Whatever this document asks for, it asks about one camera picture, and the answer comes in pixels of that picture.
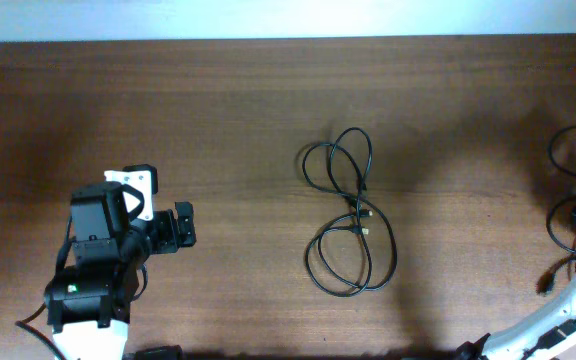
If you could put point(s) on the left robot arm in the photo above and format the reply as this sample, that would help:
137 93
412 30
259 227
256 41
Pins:
101 271

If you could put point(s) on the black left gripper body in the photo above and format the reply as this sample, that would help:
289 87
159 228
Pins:
163 237

